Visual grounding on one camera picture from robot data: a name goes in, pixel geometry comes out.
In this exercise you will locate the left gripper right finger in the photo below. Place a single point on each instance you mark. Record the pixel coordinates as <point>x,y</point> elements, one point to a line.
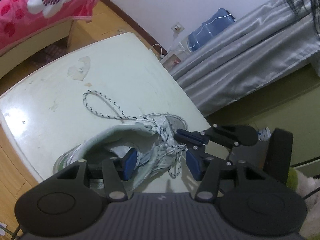
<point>212,172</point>

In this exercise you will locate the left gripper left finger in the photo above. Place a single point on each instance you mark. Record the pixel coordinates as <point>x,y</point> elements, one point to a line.
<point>115,171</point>

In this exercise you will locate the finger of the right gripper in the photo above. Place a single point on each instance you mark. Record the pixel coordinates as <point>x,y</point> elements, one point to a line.
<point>194,138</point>

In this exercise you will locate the white black speckled shoelace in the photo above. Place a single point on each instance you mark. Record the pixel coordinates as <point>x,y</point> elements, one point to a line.
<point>164,154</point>

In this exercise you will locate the white mint sneaker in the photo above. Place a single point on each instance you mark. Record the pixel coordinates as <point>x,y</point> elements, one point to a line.
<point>94,151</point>

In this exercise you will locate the black tracker box green light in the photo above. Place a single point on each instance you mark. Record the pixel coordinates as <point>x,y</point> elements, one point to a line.
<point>278,158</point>

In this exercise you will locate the white water dispenser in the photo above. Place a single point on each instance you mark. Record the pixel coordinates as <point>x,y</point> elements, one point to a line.
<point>176,55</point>

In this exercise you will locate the grey curtain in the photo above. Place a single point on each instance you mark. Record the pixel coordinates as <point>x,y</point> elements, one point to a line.
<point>267,44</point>

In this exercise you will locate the blue water bottle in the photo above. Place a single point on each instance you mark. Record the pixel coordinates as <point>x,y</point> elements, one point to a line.
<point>221,20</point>

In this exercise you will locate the dark red slippers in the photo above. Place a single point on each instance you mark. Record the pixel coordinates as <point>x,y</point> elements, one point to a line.
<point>50,53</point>

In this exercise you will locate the white wall socket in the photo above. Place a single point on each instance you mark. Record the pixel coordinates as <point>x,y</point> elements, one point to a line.
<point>177,28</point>

